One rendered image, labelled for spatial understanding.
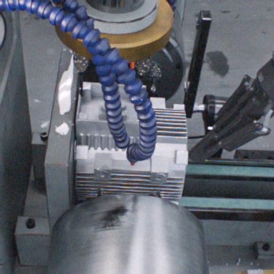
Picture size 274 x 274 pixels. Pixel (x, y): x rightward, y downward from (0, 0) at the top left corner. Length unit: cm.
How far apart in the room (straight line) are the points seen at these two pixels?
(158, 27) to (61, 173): 27
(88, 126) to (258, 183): 45
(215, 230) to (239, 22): 89
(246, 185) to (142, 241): 50
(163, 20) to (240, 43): 94
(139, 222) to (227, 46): 104
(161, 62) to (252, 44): 64
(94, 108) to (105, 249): 32
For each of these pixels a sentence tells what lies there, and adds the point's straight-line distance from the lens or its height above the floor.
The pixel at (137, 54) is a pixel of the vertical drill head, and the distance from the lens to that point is 74.
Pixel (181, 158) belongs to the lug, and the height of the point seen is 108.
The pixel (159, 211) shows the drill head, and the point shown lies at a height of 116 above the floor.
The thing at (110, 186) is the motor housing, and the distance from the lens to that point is 94.
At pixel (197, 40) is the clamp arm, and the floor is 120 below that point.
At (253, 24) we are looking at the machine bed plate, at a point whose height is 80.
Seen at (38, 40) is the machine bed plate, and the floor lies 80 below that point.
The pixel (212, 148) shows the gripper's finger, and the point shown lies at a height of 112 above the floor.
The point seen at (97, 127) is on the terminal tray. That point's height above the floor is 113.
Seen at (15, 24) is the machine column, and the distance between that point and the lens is 99.
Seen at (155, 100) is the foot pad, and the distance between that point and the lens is 102.
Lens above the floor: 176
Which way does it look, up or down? 46 degrees down
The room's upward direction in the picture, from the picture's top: 6 degrees clockwise
